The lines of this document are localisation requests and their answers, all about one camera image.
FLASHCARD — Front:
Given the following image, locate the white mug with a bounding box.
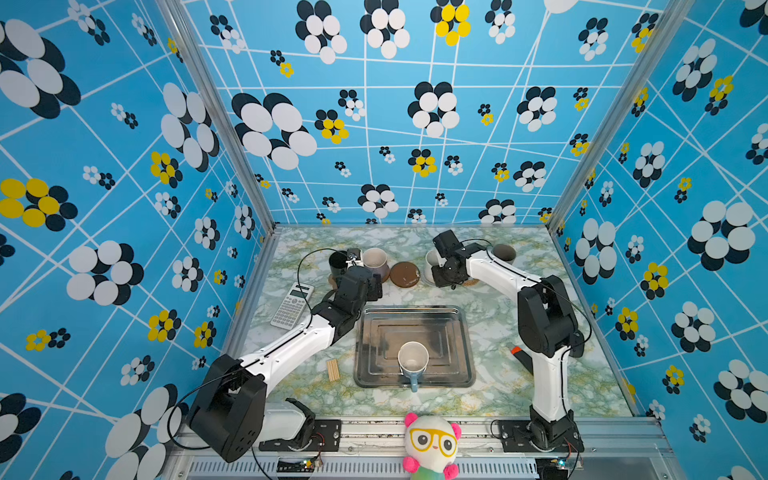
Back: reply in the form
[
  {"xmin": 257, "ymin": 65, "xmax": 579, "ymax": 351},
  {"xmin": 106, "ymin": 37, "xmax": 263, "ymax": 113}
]
[{"xmin": 422, "ymin": 249, "xmax": 440, "ymax": 286}]

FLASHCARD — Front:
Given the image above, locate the purple mug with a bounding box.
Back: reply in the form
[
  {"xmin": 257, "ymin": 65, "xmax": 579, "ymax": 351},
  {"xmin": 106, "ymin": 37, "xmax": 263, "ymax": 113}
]
[{"xmin": 362, "ymin": 247, "xmax": 390, "ymax": 282}]

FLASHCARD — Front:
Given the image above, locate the scratched round wooden coaster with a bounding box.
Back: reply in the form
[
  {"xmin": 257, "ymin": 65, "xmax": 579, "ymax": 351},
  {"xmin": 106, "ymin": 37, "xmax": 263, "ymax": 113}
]
[{"xmin": 389, "ymin": 261, "xmax": 421, "ymax": 288}]

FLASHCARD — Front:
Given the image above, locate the black mug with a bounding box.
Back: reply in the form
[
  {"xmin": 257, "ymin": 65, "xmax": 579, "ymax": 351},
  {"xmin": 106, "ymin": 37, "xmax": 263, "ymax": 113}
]
[{"xmin": 328, "ymin": 250, "xmax": 347, "ymax": 282}]

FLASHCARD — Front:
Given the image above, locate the stainless steel cup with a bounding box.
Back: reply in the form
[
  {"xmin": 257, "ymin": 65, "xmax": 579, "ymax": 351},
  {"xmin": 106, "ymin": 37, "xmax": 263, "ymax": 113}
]
[{"xmin": 491, "ymin": 244, "xmax": 517, "ymax": 264}]

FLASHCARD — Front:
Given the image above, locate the light blue mug front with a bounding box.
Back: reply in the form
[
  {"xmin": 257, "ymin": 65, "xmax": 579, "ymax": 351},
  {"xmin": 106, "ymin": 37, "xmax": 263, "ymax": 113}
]
[{"xmin": 397, "ymin": 341, "xmax": 430, "ymax": 393}]

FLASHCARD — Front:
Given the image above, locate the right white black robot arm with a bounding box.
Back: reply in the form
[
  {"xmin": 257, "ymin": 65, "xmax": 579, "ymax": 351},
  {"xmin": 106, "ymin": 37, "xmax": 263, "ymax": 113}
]
[{"xmin": 431, "ymin": 230, "xmax": 586, "ymax": 453}]

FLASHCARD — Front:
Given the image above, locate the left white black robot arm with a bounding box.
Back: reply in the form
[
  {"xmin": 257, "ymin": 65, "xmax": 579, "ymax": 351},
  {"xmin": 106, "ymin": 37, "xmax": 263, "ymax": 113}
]
[{"xmin": 187, "ymin": 266, "xmax": 382, "ymax": 463}]

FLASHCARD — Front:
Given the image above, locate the metal serving tray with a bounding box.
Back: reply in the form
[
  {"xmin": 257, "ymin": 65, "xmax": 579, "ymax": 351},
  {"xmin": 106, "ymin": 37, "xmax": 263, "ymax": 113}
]
[{"xmin": 354, "ymin": 306, "xmax": 476, "ymax": 392}]

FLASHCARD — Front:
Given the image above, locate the small wooden block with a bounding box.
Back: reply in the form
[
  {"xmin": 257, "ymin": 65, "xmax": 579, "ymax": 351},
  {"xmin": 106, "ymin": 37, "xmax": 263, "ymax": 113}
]
[{"xmin": 326, "ymin": 359, "xmax": 341, "ymax": 382}]

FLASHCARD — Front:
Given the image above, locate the black orange utility knife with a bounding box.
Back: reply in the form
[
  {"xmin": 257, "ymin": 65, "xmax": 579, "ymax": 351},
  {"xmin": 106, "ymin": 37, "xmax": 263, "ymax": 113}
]
[{"xmin": 511, "ymin": 346, "xmax": 533, "ymax": 374}]

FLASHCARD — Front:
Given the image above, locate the panda plush toy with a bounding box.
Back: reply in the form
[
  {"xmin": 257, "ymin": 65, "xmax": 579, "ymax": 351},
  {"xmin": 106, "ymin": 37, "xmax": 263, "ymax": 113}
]
[{"xmin": 403, "ymin": 413, "xmax": 462, "ymax": 480}]

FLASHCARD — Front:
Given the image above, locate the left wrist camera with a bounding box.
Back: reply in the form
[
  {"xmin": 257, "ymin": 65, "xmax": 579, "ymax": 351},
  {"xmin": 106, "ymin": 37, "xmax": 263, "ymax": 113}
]
[{"xmin": 345, "ymin": 248, "xmax": 364, "ymax": 269}]

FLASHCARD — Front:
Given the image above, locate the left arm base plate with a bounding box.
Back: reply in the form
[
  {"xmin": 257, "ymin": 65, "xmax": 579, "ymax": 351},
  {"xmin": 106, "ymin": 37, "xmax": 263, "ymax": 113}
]
[{"xmin": 258, "ymin": 419, "xmax": 342, "ymax": 453}]

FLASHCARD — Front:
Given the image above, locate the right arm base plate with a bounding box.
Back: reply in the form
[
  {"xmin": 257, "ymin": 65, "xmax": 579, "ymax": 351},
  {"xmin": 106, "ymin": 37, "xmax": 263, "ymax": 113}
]
[{"xmin": 492, "ymin": 418, "xmax": 585, "ymax": 455}]

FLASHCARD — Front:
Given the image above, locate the aluminium front rail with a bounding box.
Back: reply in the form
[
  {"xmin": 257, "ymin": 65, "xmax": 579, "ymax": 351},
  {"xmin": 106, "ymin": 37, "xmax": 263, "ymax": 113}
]
[{"xmin": 161, "ymin": 415, "xmax": 686, "ymax": 479}]

